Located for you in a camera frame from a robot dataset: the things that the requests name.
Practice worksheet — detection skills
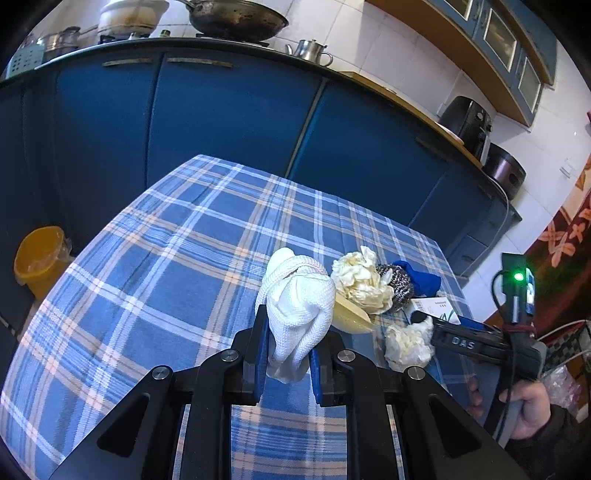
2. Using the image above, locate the steel pot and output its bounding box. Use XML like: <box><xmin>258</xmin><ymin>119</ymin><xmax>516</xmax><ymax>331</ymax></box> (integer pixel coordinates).
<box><xmin>34</xmin><ymin>26</ymin><xmax>100</xmax><ymax>61</ymax></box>

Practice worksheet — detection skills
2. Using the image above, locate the dark rice cooker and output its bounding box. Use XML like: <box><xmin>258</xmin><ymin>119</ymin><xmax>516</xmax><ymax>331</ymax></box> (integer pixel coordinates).
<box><xmin>482</xmin><ymin>143</ymin><xmax>527</xmax><ymax>200</ymax></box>

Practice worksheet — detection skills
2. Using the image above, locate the person's right hand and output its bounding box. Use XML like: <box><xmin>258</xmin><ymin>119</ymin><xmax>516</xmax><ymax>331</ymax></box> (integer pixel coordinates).
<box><xmin>465</xmin><ymin>377</ymin><xmax>555</xmax><ymax>441</ymax></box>

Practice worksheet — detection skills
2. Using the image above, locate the blue cloth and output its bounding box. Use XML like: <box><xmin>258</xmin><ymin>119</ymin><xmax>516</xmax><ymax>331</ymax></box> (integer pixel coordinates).
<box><xmin>392</xmin><ymin>260</ymin><xmax>441</xmax><ymax>296</ymax></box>

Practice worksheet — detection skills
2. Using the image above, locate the white knitted cloth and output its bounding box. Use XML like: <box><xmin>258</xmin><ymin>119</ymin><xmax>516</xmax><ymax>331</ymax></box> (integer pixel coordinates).
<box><xmin>255</xmin><ymin>248</ymin><xmax>336</xmax><ymax>383</ymax></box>

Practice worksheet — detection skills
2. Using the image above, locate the blue wall cabinet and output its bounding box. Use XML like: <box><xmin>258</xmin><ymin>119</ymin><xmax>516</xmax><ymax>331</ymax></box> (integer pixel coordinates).
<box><xmin>365</xmin><ymin>0</ymin><xmax>559</xmax><ymax>127</ymax></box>

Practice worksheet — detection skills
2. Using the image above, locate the checkered cloth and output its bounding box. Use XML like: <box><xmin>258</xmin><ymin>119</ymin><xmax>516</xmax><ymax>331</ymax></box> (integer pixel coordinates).
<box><xmin>547</xmin><ymin>325</ymin><xmax>591</xmax><ymax>370</ymax></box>

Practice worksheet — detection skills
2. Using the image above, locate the dark metal wok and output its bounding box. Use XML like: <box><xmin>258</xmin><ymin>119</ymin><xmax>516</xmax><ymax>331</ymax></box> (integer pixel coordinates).
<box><xmin>178</xmin><ymin>0</ymin><xmax>289</xmax><ymax>41</ymax></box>

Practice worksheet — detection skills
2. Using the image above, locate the red patterned curtain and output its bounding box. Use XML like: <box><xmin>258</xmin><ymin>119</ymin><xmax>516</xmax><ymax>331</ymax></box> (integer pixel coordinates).
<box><xmin>522</xmin><ymin>157</ymin><xmax>591</xmax><ymax>333</ymax></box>

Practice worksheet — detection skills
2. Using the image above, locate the cream paper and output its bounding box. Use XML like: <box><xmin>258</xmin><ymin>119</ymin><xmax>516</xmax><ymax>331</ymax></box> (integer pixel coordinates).
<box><xmin>330</xmin><ymin>246</ymin><xmax>394</xmax><ymax>315</ymax></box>

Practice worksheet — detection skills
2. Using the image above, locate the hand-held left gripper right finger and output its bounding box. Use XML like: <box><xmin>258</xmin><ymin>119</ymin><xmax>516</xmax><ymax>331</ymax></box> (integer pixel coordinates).
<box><xmin>309</xmin><ymin>330</ymin><xmax>532</xmax><ymax>480</ymax></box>

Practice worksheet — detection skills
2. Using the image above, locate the steel kettle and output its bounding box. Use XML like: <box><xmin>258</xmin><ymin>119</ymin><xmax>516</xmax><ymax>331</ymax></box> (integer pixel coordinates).
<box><xmin>285</xmin><ymin>39</ymin><xmax>334</xmax><ymax>68</ymax></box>

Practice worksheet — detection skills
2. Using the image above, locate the white tissue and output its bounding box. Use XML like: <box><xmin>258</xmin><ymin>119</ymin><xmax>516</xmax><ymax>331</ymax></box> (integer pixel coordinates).
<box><xmin>385</xmin><ymin>323</ymin><xmax>435</xmax><ymax>371</ymax></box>

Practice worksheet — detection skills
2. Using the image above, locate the large clear plastic bag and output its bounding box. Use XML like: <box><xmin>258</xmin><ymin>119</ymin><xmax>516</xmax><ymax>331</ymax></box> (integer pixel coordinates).
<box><xmin>540</xmin><ymin>364</ymin><xmax>583</xmax><ymax>407</ymax></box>

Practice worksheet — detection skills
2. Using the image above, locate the white pot with lid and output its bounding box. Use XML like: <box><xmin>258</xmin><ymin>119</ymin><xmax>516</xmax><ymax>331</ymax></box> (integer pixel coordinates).
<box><xmin>98</xmin><ymin>0</ymin><xmax>171</xmax><ymax>35</ymax></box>

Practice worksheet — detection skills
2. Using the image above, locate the white cardboard box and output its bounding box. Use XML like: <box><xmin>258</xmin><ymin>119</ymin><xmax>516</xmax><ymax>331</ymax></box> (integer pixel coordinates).
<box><xmin>409</xmin><ymin>296</ymin><xmax>460</xmax><ymax>326</ymax></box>

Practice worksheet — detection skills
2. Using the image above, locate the black air fryer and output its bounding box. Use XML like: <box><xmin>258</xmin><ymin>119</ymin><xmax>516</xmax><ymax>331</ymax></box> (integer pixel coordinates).
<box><xmin>438</xmin><ymin>95</ymin><xmax>494</xmax><ymax>163</ymax></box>

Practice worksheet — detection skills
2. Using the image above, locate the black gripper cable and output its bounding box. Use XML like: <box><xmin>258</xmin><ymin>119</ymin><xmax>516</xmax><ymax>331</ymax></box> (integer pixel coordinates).
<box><xmin>491</xmin><ymin>270</ymin><xmax>522</xmax><ymax>439</ymax></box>

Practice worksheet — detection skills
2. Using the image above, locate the blue plaid tablecloth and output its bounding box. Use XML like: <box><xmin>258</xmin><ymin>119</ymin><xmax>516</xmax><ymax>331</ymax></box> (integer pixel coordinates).
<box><xmin>0</xmin><ymin>154</ymin><xmax>478</xmax><ymax>480</ymax></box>

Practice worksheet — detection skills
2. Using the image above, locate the blue kitchen base cabinet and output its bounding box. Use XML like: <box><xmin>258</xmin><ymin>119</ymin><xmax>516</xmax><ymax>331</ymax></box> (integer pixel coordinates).
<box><xmin>0</xmin><ymin>37</ymin><xmax>520</xmax><ymax>324</ymax></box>

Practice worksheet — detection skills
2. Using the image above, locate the yellow bucket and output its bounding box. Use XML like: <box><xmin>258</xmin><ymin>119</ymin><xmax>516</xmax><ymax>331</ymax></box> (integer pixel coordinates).
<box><xmin>14</xmin><ymin>226</ymin><xmax>72</xmax><ymax>301</ymax></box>

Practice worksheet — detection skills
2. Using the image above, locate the steel wool scrubber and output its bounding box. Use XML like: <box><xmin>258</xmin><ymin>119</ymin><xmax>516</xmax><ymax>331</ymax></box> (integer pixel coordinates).
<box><xmin>375</xmin><ymin>263</ymin><xmax>415</xmax><ymax>315</ymax></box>

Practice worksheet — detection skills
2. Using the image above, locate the gas stove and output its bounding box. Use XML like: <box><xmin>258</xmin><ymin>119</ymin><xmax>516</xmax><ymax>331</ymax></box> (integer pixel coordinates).
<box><xmin>97</xmin><ymin>30</ymin><xmax>271</xmax><ymax>48</ymax></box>

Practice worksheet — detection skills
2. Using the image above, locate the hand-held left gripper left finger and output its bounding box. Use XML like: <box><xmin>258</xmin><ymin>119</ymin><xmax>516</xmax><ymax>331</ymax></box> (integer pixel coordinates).
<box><xmin>46</xmin><ymin>305</ymin><xmax>271</xmax><ymax>480</ymax></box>

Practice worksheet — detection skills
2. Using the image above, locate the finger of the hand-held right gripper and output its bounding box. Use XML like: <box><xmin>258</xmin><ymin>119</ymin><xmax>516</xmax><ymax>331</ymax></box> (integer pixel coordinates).
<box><xmin>409</xmin><ymin>311</ymin><xmax>491</xmax><ymax>331</ymax></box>

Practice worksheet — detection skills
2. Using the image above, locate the person's right forearm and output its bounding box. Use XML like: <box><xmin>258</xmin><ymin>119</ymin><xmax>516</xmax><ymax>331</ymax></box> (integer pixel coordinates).
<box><xmin>503</xmin><ymin>404</ymin><xmax>591</xmax><ymax>480</ymax></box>

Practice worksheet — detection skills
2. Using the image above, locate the pale yellow wrapper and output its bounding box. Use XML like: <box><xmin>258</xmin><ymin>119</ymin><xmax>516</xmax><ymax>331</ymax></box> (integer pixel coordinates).
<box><xmin>333</xmin><ymin>293</ymin><xmax>375</xmax><ymax>335</ymax></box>

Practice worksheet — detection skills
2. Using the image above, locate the light green basket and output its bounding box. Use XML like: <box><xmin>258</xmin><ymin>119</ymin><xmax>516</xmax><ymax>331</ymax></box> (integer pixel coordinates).
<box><xmin>6</xmin><ymin>45</ymin><xmax>45</xmax><ymax>78</ymax></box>

